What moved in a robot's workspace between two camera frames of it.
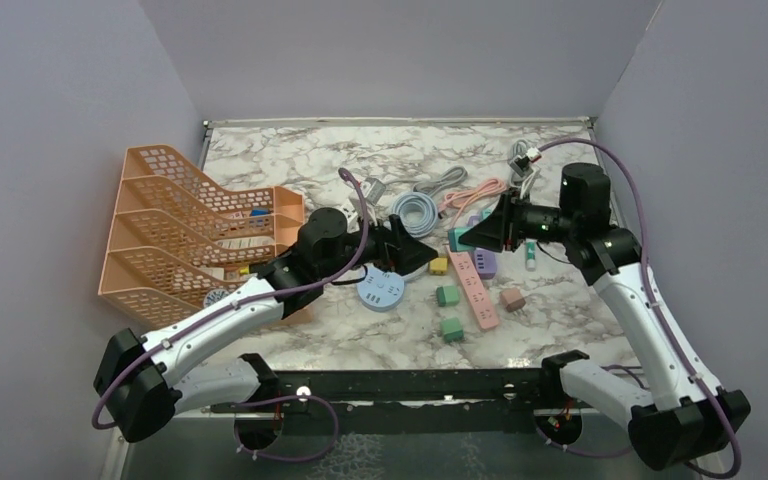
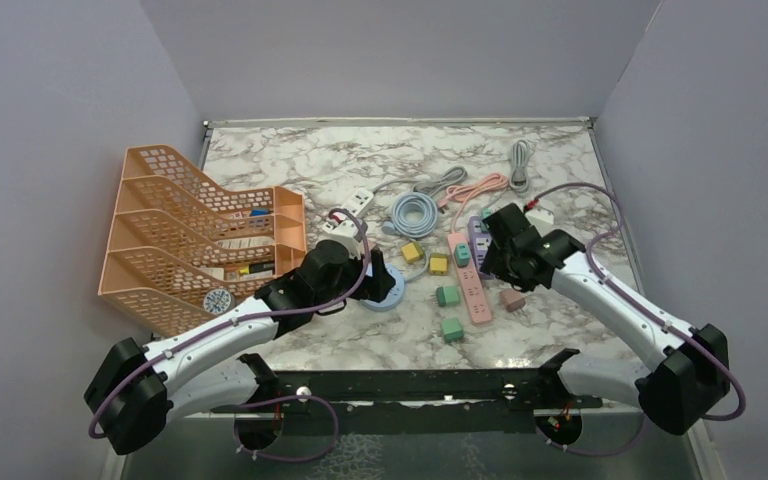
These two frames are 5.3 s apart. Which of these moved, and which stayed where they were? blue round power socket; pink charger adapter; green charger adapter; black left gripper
Moved: black left gripper
Stayed: green charger adapter; pink charger adapter; blue round power socket
